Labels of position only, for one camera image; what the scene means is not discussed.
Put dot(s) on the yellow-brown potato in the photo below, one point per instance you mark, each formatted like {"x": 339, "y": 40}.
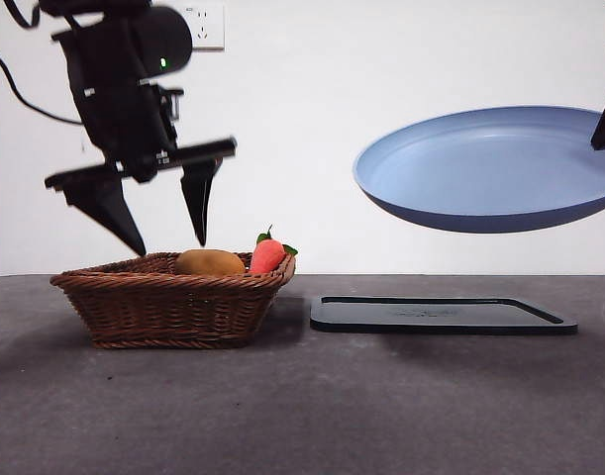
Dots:
{"x": 208, "y": 262}

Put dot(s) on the orange carrot with green leaves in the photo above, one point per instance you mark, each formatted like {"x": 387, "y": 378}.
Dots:
{"x": 267, "y": 257}

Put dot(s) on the white wall socket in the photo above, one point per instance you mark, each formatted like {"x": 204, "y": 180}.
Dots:
{"x": 210, "y": 29}

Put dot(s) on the light blue round plate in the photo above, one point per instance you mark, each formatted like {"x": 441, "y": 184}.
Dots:
{"x": 480, "y": 168}

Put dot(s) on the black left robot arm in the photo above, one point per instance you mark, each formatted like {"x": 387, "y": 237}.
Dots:
{"x": 168, "y": 34}

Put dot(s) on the black rectangular tray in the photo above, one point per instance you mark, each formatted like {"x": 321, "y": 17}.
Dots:
{"x": 431, "y": 321}

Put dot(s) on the brown wicker basket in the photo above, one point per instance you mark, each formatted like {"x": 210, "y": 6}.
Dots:
{"x": 173, "y": 312}

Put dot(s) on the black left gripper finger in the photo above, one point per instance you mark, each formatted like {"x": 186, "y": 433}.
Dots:
{"x": 109, "y": 208}
{"x": 199, "y": 198}

